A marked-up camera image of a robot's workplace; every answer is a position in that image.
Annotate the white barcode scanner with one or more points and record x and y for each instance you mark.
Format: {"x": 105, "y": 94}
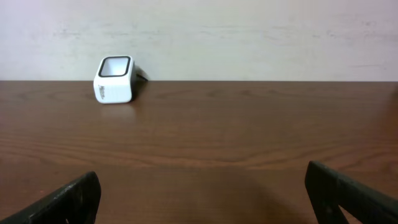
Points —
{"x": 115, "y": 79}

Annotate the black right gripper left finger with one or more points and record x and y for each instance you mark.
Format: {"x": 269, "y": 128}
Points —
{"x": 75, "y": 203}

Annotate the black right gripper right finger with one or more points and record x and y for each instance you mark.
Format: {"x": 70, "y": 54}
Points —
{"x": 329, "y": 191}

